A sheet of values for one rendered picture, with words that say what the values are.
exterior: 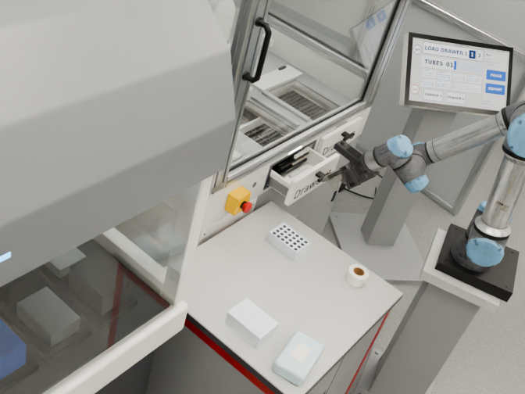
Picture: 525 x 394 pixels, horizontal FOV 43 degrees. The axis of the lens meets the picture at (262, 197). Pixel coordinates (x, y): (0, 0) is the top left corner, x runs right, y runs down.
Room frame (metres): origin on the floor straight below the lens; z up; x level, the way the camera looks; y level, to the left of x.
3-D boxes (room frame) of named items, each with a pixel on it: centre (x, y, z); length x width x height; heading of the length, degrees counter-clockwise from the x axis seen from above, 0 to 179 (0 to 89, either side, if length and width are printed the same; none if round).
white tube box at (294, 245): (1.73, -0.13, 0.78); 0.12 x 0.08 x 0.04; 60
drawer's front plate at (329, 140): (2.31, -0.23, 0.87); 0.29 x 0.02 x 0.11; 151
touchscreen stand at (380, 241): (2.79, -0.67, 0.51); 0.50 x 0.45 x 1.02; 20
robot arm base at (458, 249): (1.91, -0.78, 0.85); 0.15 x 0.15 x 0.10
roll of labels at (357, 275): (1.66, -0.37, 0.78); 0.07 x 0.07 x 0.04
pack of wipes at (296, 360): (1.25, -0.23, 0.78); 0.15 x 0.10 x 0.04; 161
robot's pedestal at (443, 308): (1.91, -0.78, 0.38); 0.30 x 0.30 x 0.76; 76
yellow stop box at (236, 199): (1.74, 0.07, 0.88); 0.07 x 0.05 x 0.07; 151
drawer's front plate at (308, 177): (1.99, -0.16, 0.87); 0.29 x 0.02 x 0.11; 151
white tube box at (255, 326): (1.32, -0.07, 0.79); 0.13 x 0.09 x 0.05; 60
